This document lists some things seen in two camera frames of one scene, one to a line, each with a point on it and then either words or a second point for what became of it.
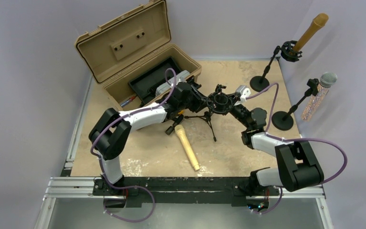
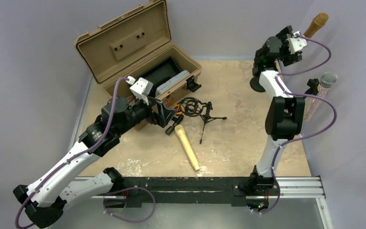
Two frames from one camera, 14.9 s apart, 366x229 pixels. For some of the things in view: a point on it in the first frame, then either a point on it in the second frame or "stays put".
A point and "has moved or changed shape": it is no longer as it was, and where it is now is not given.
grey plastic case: (165, 86) stays put
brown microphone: (320, 20) stays put
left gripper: (197, 97) to (155, 112)
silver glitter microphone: (327, 79) stays put
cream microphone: (179, 129) stays put
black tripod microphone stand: (218, 101) has moved or changed shape
